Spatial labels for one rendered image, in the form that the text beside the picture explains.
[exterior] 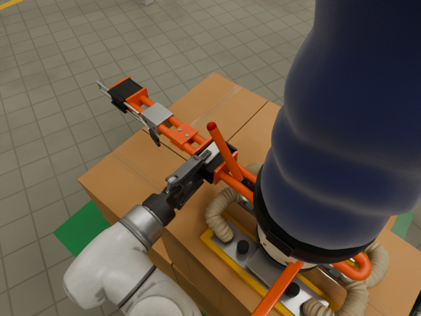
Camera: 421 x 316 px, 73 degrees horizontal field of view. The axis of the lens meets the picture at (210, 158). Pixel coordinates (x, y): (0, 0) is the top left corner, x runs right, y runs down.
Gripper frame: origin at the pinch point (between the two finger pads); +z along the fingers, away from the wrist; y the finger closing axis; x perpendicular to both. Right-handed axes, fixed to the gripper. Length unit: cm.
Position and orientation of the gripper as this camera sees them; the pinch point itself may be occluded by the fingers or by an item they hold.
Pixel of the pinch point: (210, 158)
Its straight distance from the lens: 72.1
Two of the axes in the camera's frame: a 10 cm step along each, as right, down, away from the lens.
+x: 7.7, 5.2, -3.7
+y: 0.1, 5.7, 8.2
